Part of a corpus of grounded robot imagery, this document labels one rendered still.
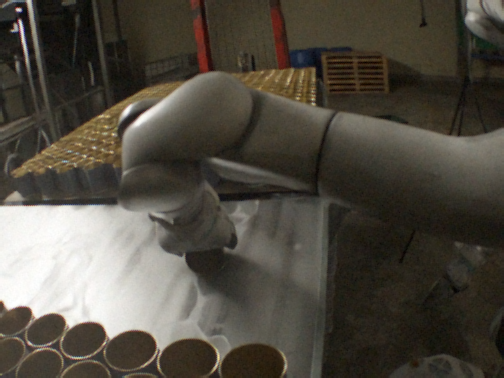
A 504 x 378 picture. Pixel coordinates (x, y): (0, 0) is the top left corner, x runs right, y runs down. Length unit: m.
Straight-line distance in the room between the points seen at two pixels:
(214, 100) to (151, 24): 10.62
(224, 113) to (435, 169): 0.14
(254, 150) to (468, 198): 0.15
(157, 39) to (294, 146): 10.57
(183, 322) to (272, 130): 0.37
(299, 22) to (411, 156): 9.62
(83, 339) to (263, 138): 0.37
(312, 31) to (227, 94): 9.57
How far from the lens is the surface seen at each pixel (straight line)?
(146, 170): 0.28
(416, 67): 10.23
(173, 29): 10.58
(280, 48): 2.33
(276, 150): 0.24
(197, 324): 0.55
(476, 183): 0.22
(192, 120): 0.26
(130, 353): 0.48
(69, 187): 1.17
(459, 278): 1.06
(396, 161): 0.22
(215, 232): 0.49
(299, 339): 0.50
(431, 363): 1.39
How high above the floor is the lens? 1.45
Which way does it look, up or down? 24 degrees down
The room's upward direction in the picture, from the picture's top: 8 degrees counter-clockwise
